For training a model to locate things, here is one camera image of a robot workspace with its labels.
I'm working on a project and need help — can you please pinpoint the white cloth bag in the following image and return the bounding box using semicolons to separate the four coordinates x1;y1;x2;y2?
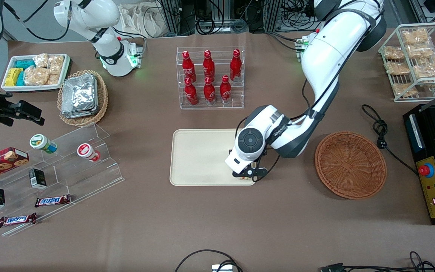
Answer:
120;4;158;38

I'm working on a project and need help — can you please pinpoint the clear acrylic step display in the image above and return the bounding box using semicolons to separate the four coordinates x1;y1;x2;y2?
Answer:
0;123;125;238

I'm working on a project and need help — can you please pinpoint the black looped cable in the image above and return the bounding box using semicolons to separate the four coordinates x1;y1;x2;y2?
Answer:
175;249;243;272

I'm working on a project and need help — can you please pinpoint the snickers chocolate bar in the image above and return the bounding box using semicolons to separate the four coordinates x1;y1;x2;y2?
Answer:
0;213;37;228
34;194;72;208

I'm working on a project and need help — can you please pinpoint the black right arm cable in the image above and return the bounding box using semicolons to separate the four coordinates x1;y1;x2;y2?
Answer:
3;0;71;42

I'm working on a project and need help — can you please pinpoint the bagged pastry snack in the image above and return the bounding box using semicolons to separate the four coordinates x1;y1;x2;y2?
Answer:
391;82;418;97
401;28;430;45
385;61;410;75
406;43;435;59
412;57;435;80
383;46;405;60

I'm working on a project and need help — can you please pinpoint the clear acrylic bottle rack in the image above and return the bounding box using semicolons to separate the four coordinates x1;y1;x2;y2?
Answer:
176;46;245;110

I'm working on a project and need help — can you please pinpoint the red lid yogurt cup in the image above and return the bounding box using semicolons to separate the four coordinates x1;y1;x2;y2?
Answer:
77;143;101;162

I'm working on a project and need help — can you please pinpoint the black countertop appliance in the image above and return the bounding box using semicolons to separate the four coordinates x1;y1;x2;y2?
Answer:
403;104;435;159

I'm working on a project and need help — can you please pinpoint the black cable with connector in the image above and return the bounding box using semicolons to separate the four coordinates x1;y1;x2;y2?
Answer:
319;251;435;272

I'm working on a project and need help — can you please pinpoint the red cola bottle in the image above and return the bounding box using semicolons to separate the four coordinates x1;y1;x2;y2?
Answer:
230;49;242;82
184;77;198;105
220;75;232;104
203;50;216;80
203;77;216;105
182;51;197;83

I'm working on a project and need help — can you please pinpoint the oval tan wicker basket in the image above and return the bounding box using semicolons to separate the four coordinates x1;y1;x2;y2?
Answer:
57;70;109;127

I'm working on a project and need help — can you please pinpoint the yellow snack pack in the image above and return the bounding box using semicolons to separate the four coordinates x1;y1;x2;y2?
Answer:
5;68;23;87

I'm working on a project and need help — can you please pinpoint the cream plastic tray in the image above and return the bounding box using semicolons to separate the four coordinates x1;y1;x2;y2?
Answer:
170;128;258;187

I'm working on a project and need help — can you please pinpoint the white rectangular snack tray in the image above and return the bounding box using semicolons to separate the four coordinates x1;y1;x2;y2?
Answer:
1;53;71;92

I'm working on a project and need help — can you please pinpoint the silver foil packet stack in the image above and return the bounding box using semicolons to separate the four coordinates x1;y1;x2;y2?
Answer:
61;73;99;119

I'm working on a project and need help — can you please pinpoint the green lid yogurt cup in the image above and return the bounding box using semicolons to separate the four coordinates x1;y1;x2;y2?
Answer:
29;134;58;154

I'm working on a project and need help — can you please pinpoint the round brown wicker basket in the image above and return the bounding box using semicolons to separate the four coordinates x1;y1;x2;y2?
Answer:
315;131;387;200

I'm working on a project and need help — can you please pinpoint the white wire rack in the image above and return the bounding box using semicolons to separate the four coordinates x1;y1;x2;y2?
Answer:
378;23;435;103

